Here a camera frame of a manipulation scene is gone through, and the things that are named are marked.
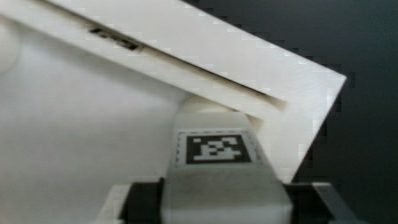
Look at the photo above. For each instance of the white square tabletop part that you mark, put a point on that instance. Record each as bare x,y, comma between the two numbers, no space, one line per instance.
92,89

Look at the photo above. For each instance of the white leg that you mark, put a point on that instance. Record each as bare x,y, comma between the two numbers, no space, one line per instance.
222,189

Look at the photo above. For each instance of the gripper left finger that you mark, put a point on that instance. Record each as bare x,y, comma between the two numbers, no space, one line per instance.
131,203

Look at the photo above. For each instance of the white U-shaped fence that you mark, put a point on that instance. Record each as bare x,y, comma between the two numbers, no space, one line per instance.
298,85

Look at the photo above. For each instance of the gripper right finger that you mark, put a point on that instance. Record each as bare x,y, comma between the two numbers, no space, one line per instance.
318,205

